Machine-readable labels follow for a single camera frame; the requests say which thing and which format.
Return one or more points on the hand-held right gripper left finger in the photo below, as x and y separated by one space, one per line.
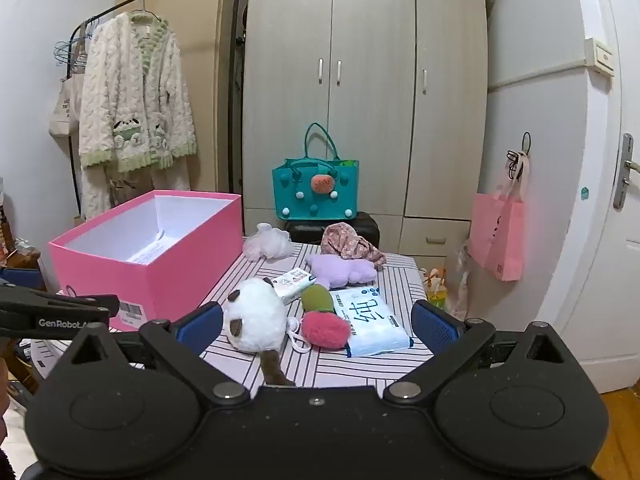
202 322

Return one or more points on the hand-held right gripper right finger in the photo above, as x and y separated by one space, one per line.
435 327

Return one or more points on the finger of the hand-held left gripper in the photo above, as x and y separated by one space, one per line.
50 310
20 279

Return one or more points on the white brown plush toy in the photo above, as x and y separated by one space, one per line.
255 315

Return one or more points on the blue white tissue pack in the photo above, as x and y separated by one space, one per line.
372 327

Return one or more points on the pink cardboard box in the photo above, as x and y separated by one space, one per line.
190 260

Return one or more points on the small white tissue packet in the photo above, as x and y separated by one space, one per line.
295 282

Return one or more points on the white mesh bath puff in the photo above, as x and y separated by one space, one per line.
270 245

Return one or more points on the pink fluffy pompom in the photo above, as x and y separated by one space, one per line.
325 329

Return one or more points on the purple plush toy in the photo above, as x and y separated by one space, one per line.
335 270

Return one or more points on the green plush pad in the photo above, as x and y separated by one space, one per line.
317 299

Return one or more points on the floral pink cloth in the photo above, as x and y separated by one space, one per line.
345 242

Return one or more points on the colourful gift bag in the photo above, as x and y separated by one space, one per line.
435 290

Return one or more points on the clear plastic bag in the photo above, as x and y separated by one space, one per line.
457 280

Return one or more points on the printed paper sheet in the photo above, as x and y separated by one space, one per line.
147 255

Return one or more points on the pink striped tablecloth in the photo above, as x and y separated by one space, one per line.
360 375

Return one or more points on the pink paper bag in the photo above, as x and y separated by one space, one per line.
500 240

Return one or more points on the fluffy cream pajama pants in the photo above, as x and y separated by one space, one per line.
100 190

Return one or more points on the black suitcase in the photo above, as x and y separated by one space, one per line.
310 232

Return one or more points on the teal felt handbag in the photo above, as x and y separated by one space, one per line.
300 190

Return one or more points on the beige canvas tote bag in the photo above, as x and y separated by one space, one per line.
65 110

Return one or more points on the white door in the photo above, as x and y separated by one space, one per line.
590 210

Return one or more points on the black clothes rack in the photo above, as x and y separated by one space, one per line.
235 110

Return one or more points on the fluffy cream pajama jacket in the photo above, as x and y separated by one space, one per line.
135 85

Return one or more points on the grey wooden wardrobe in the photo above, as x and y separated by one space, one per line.
370 35

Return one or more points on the black wall hook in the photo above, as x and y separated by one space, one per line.
525 142

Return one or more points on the beige light switch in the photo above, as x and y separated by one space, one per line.
602 56

